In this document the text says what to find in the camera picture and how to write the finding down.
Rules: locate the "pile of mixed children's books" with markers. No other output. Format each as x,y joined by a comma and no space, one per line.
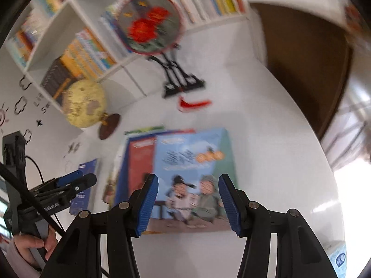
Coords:
142,165

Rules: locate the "black star wall decal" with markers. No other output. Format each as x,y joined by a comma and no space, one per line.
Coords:
39,122

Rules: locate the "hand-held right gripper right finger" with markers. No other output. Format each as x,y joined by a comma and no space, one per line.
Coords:
229,205

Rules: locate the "row of dark grey books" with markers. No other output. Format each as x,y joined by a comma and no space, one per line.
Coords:
56,81

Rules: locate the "white bookshelf cabinet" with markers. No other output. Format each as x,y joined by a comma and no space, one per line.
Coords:
139,78

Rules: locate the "black cloud outline decal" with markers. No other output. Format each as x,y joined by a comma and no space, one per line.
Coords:
25,81
27,136
21,105

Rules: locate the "row of orange books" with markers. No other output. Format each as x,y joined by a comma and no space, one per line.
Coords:
87,52

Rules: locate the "window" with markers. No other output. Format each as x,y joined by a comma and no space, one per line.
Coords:
3,208

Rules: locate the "red sun wall decal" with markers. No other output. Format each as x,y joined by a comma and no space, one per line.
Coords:
3,115

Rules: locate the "blue white packet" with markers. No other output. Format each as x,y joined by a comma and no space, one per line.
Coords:
339,259

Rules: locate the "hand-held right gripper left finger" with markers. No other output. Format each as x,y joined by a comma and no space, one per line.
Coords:
147,205

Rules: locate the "round red flower fan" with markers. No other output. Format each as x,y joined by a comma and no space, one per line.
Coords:
147,23

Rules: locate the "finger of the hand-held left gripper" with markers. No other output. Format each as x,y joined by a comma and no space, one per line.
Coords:
69,178
84,184

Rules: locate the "light blue cartoon book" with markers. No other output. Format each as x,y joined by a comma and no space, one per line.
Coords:
191,162

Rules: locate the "brown wooden panel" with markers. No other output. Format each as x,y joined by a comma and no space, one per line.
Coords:
301,63

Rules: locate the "plain blue book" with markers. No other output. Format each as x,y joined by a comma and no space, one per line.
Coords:
87,168

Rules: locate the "black lettering wall decal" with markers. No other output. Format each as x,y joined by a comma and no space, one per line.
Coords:
40,104

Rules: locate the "yellow globe on wooden base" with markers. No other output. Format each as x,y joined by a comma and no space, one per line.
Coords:
84,104

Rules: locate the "red tassel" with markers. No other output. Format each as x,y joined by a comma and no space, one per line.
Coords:
191,104

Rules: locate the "person's left hand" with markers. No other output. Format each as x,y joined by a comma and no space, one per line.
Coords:
32,246

